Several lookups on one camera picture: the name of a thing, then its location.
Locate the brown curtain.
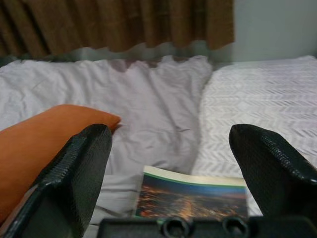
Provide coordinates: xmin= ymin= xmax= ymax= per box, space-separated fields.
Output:
xmin=0 ymin=0 xmax=235 ymax=59

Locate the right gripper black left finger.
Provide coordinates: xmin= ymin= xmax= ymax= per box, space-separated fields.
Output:
xmin=0 ymin=123 xmax=112 ymax=238

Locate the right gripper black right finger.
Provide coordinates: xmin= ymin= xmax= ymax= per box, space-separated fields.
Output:
xmin=228 ymin=124 xmax=317 ymax=217

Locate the book with city night cover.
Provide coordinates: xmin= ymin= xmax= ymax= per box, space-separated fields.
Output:
xmin=132 ymin=165 xmax=250 ymax=220

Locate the orange pillow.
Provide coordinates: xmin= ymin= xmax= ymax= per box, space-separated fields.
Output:
xmin=0 ymin=104 xmax=121 ymax=225

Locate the white zigzag patterned bedspread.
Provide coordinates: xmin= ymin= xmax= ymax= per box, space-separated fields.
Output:
xmin=192 ymin=56 xmax=317 ymax=215

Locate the plain white pillow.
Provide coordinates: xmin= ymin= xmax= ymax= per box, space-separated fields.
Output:
xmin=0 ymin=56 xmax=213 ymax=176

